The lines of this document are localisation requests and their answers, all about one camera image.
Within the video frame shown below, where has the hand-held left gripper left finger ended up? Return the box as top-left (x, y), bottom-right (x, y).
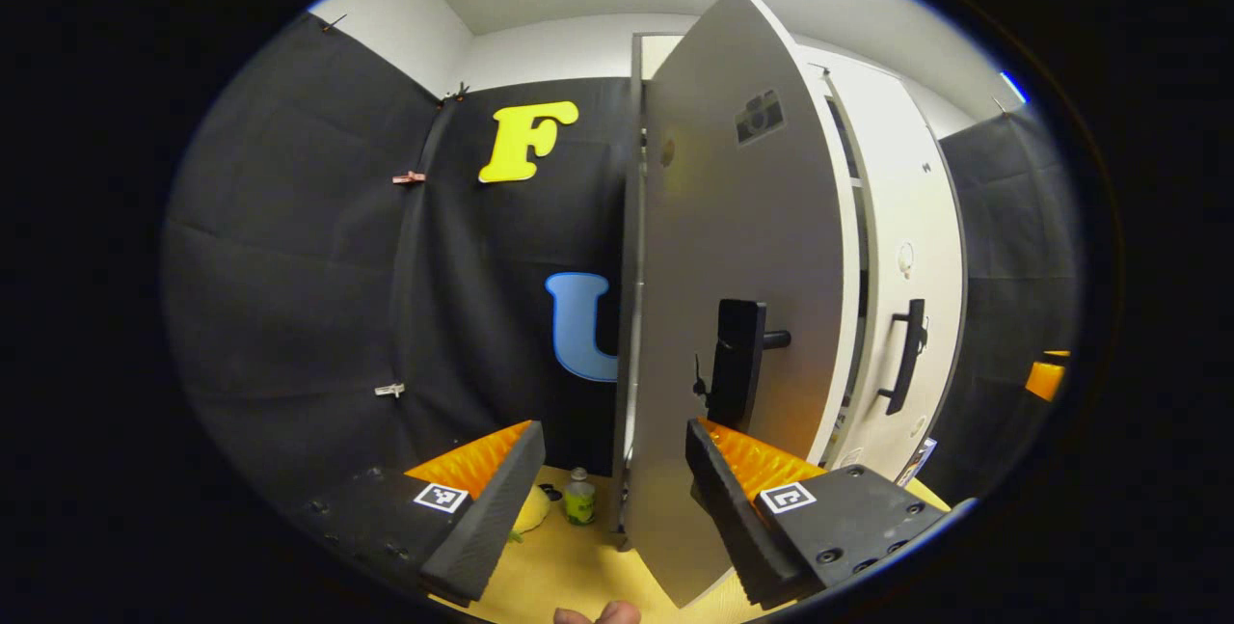
top-left (289, 420), bottom-right (548, 608)

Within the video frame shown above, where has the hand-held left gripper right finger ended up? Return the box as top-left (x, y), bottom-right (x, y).
top-left (684, 417), bottom-right (975, 610)

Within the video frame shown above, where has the white shoe cabinet door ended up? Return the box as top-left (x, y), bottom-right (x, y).
top-left (819, 50), bottom-right (967, 485)
top-left (617, 0), bottom-right (861, 609)

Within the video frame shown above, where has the white shoe cabinet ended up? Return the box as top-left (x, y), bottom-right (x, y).
top-left (610, 31), bottom-right (873, 548)

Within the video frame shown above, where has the yellow plush toy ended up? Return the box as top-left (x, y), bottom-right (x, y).
top-left (509, 484), bottom-right (553, 543)

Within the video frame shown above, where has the small green bottle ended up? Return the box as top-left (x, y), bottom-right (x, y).
top-left (563, 468), bottom-right (597, 527)

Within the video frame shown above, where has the black backdrop cloth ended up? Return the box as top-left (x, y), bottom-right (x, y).
top-left (940, 108), bottom-right (1086, 509)
top-left (162, 12), bottom-right (637, 509)

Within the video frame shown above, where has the black door handle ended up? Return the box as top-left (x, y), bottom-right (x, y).
top-left (877, 299), bottom-right (929, 416)
top-left (694, 299), bottom-right (792, 432)

